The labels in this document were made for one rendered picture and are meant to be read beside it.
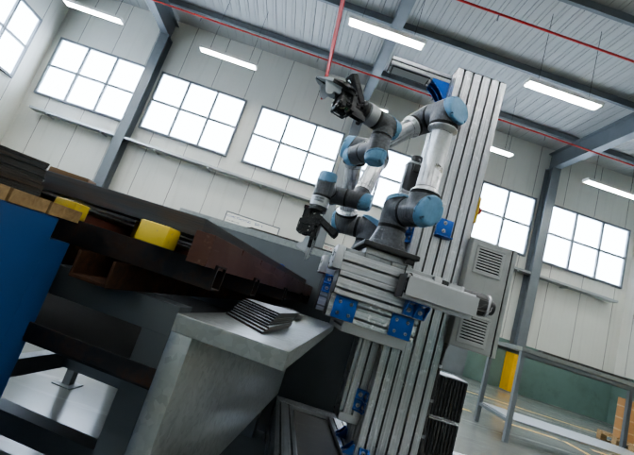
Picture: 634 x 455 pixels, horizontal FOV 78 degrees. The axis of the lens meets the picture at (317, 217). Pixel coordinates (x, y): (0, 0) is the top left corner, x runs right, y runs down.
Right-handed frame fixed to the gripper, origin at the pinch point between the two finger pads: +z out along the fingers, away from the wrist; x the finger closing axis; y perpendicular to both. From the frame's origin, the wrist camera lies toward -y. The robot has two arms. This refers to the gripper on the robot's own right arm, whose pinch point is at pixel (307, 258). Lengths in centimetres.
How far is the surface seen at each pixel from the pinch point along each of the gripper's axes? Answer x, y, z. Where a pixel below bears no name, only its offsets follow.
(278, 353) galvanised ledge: 85, -14, 24
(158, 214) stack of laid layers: 77, 19, 8
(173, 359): 84, 3, 30
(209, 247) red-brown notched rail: 80, 5, 11
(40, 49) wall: -716, 1004, -398
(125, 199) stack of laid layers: 77, 27, 7
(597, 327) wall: -1077, -689, -151
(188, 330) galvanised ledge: 84, 2, 25
